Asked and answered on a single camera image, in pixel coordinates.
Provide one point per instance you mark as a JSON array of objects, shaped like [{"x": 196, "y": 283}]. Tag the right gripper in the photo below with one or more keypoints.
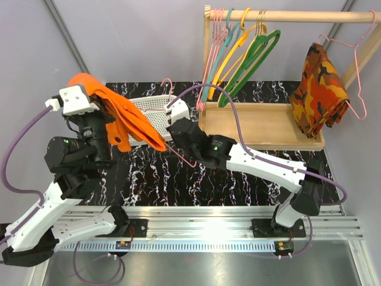
[{"x": 175, "y": 140}]

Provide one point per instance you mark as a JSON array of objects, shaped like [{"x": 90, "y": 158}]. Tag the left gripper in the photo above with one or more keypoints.
[{"x": 103, "y": 112}]

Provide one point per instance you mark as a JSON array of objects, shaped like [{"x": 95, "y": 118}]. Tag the pink wire hanger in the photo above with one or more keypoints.
[
  {"x": 361, "y": 58},
  {"x": 178, "y": 155}
]

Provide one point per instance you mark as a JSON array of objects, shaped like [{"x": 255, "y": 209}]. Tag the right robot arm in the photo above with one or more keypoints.
[{"x": 302, "y": 180}]

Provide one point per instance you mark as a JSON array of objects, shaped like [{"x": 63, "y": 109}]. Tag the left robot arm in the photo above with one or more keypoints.
[{"x": 75, "y": 163}]

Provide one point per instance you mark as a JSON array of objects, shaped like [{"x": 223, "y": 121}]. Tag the yellow plastic hanger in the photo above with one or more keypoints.
[{"x": 259, "y": 28}]

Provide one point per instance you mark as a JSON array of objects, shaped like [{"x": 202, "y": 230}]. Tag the teal plastic hanger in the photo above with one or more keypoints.
[{"x": 234, "y": 33}]

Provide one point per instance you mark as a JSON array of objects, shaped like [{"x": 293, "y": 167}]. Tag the green plastic hanger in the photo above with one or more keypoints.
[{"x": 254, "y": 56}]

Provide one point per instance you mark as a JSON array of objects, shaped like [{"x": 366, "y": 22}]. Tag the camouflage orange trousers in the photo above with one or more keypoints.
[{"x": 321, "y": 98}]

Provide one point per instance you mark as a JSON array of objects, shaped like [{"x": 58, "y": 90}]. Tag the white perforated plastic basket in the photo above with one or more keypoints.
[{"x": 158, "y": 119}]

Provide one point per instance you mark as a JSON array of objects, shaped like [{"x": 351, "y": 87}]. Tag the wooden clothes rack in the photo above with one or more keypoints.
[{"x": 265, "y": 126}]

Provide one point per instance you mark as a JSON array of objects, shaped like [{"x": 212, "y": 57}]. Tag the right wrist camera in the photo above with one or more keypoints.
[{"x": 177, "y": 111}]

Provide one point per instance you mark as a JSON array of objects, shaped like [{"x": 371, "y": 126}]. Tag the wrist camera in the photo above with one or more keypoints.
[
  {"x": 72, "y": 100},
  {"x": 177, "y": 111}
]

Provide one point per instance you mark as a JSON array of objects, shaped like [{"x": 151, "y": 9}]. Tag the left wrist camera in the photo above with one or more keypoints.
[{"x": 72, "y": 100}]

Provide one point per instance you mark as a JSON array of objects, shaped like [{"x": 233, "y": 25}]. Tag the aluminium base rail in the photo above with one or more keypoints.
[{"x": 218, "y": 229}]

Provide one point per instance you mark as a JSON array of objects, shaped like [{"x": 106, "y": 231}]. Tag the pink wire hangers bunch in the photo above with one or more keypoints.
[{"x": 215, "y": 33}]

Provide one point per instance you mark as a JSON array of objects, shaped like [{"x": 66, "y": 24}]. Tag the aluminium corner frame post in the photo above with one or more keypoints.
[{"x": 62, "y": 28}]

